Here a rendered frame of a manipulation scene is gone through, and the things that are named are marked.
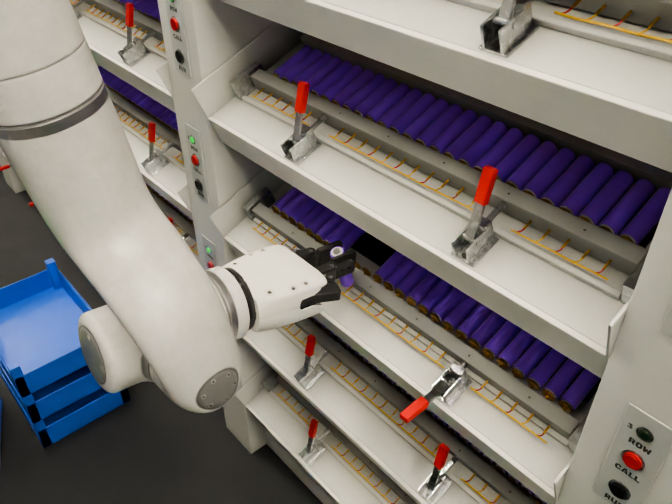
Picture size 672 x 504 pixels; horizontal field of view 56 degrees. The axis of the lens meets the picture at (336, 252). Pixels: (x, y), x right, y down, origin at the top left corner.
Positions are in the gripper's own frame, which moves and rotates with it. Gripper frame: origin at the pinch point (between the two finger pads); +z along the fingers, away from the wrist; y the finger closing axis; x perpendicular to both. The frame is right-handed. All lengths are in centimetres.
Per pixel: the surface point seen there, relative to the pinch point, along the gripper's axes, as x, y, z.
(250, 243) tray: -8.3, -19.9, 1.2
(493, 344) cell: -2.6, 20.6, 6.6
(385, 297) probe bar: -3.8, 5.9, 3.9
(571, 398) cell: -2.7, 31.0, 6.4
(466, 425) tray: -8.8, 23.7, -0.2
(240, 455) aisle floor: -65, -26, 5
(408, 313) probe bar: -3.8, 9.9, 3.9
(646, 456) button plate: 4.0, 40.9, -2.4
